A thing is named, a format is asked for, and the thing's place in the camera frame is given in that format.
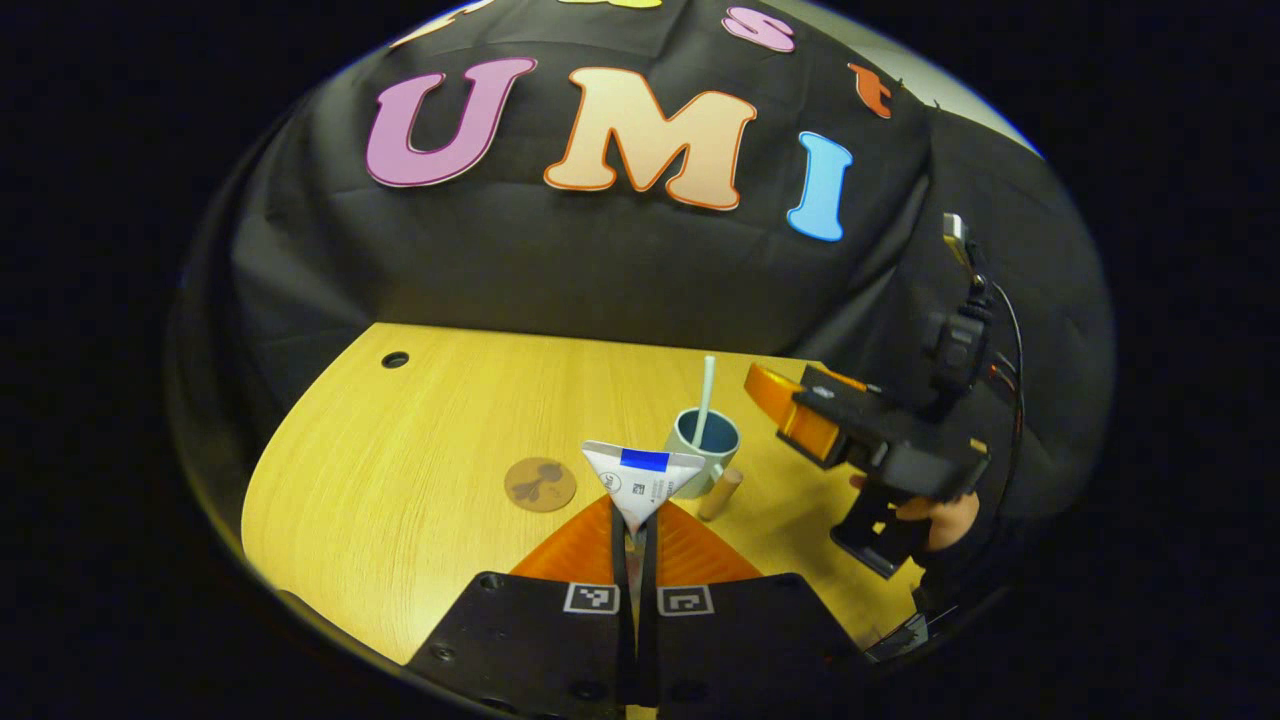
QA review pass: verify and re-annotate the pale green toothbrush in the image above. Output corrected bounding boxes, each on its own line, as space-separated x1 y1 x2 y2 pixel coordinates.
693 356 718 451

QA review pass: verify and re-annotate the black backdrop cloth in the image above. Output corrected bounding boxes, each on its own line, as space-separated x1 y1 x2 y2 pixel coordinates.
190 0 1116 521

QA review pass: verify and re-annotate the white toothpaste tube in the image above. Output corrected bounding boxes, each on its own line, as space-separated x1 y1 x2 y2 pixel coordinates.
581 440 707 591

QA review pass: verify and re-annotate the pale blue cup wooden handle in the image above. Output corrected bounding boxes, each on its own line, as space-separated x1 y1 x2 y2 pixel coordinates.
665 407 746 523

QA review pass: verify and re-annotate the black cable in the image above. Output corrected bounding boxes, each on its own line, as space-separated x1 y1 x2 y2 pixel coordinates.
985 280 1026 471

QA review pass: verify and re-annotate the round brown coaster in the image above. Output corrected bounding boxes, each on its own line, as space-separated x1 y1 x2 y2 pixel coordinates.
503 457 578 514

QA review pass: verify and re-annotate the wooden desktop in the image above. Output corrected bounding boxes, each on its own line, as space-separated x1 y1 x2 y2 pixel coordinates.
242 322 926 666

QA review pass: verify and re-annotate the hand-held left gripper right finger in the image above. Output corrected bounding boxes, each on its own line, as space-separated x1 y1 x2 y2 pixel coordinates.
645 497 871 717

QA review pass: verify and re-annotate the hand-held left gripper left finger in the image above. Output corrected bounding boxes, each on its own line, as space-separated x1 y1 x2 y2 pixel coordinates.
408 495 637 719

